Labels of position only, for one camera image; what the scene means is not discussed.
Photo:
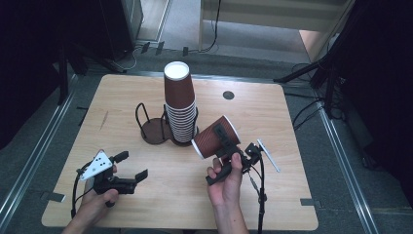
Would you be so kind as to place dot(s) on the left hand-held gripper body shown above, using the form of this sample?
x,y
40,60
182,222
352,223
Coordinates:
x,y
97,165

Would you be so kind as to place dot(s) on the white furniture panel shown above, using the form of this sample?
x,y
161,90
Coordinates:
x,y
276,14

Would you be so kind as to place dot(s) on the grey cabinet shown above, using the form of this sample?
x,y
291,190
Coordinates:
x,y
133,19

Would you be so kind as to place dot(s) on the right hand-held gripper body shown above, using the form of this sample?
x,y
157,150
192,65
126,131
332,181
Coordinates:
x,y
251,156

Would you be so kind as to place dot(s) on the grey tape piece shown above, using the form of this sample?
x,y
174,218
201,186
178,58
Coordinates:
x,y
310,202
53,197

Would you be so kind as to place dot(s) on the person's right hand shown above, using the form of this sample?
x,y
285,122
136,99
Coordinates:
x,y
227,188

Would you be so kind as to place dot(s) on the brown ribbed paper cup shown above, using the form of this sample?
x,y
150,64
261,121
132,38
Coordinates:
x,y
211,143

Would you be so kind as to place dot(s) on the person's left hand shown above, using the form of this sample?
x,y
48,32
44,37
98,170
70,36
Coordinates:
x,y
95,204

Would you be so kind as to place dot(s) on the black metal stand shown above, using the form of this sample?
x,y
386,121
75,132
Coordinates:
x,y
81,60

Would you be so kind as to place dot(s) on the black tripod stand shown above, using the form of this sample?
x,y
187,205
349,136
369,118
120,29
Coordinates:
x,y
324,68

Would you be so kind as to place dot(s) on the black curtain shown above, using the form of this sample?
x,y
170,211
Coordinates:
x,y
29,65
383,81

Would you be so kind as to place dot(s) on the stack of brown paper cups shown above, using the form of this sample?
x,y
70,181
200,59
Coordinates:
x,y
180,97

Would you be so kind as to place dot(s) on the metal floor rail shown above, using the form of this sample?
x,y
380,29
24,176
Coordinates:
x,y
347,169
39,146

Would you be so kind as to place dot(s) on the black round table grommet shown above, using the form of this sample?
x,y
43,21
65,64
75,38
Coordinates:
x,y
228,95

